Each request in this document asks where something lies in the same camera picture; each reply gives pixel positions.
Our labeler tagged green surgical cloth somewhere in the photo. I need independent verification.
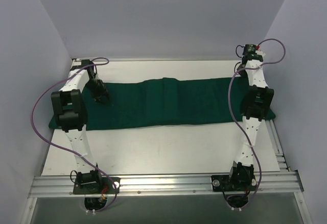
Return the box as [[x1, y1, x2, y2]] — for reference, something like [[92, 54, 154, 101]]
[[48, 77, 276, 132]]

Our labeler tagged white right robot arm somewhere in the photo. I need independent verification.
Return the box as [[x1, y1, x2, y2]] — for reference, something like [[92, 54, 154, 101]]
[[227, 54, 274, 190]]

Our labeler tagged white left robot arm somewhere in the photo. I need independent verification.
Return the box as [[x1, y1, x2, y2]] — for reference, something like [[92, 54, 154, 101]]
[[51, 59, 109, 193]]

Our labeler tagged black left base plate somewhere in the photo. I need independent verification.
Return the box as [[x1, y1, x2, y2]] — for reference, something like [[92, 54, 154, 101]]
[[73, 177, 120, 195]]

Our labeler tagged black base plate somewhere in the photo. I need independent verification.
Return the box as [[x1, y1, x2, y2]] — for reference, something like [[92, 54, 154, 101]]
[[211, 175, 256, 192], [73, 177, 120, 195]]

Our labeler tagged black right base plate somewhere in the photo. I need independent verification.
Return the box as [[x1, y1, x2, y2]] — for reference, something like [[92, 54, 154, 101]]
[[211, 175, 256, 192]]

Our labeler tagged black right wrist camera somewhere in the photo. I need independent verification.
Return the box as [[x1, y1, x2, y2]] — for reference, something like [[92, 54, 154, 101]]
[[242, 44, 260, 56]]

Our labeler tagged aluminium front rail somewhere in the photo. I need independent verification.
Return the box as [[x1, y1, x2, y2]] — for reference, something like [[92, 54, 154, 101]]
[[29, 171, 304, 198]]

